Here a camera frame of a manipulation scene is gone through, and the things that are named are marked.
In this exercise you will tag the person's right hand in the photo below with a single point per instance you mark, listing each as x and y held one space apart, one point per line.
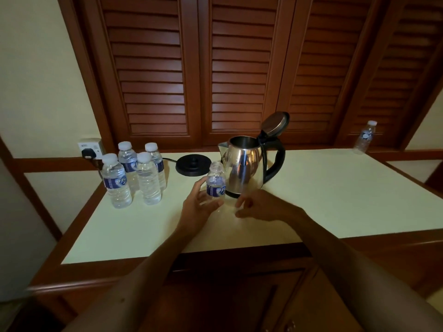
273 207

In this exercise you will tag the person's left hand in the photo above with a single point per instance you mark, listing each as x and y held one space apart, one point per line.
197 214

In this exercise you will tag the clear water bottle blue label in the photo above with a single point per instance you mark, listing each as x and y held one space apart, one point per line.
216 188
365 138

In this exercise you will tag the cluster of clear water bottles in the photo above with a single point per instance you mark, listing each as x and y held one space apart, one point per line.
116 186

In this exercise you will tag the person's right forearm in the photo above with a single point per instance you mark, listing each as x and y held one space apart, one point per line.
363 273

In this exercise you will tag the person's left forearm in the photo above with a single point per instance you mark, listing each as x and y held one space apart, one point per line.
138 283

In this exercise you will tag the black round kettle base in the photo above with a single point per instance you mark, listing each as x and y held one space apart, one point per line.
193 165

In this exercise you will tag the wooden cabinet cream top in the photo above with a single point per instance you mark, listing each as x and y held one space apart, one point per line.
225 293

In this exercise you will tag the black power plug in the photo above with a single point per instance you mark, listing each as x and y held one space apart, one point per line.
88 153

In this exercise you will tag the brown louvered wooden shutter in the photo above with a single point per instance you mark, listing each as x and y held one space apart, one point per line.
149 65
391 82
322 65
238 65

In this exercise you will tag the white wall socket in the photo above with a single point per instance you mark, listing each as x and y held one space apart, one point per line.
91 144

